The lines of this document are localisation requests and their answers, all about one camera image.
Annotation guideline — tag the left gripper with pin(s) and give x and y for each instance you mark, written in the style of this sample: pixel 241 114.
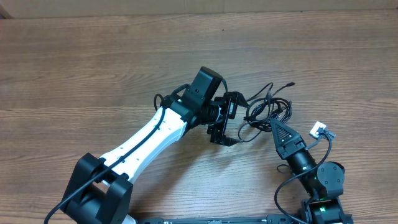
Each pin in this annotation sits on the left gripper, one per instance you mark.
pixel 229 101

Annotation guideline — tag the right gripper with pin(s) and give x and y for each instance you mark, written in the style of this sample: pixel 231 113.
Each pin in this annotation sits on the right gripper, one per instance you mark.
pixel 289 144

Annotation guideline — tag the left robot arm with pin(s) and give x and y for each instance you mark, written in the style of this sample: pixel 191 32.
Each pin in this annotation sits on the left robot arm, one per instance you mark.
pixel 100 188

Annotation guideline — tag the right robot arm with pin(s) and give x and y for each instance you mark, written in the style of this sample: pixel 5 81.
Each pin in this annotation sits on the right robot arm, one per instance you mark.
pixel 323 181

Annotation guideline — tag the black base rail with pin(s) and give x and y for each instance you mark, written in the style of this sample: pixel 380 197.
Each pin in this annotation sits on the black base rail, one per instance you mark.
pixel 214 221

